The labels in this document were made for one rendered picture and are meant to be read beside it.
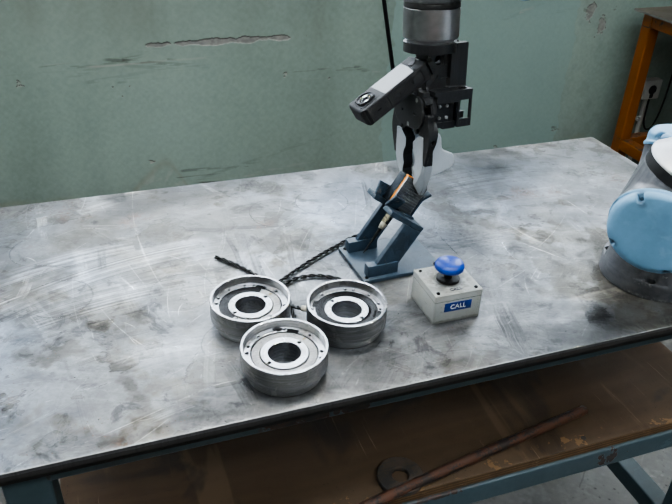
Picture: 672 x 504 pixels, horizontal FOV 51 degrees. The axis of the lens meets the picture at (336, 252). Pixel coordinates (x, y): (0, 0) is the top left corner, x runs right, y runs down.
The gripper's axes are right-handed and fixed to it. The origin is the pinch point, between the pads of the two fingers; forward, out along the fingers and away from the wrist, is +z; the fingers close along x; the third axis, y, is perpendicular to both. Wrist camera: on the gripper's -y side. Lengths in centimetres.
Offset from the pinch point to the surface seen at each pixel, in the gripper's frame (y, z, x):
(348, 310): -14.8, 12.4, -9.1
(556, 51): 149, 16, 132
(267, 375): -30.5, 11.2, -19.4
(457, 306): -1.9, 11.8, -15.7
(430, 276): -3.2, 9.2, -11.0
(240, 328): -30.0, 10.8, -9.3
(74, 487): -53, 38, 3
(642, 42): 177, 13, 116
